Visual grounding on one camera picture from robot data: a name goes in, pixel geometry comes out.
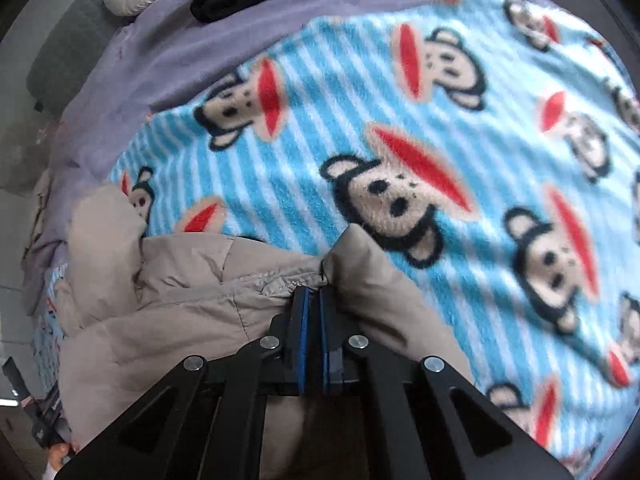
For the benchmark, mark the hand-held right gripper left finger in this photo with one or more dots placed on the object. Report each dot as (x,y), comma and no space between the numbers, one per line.
(306,340)

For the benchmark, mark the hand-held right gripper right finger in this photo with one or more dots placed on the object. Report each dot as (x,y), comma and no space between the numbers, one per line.
(325,340)

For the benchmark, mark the beige puffer jacket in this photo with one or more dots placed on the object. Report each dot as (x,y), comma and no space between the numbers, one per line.
(200,305)

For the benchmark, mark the person's left hand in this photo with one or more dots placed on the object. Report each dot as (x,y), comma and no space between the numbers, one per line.
(60,455)

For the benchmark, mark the blue monkey printed blanket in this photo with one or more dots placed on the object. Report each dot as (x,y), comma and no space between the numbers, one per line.
(425,160)

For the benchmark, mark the purple duvet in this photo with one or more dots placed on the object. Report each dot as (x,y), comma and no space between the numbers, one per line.
(165,65)

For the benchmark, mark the grey quilted headboard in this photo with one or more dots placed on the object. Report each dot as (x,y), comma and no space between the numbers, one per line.
(65,60)

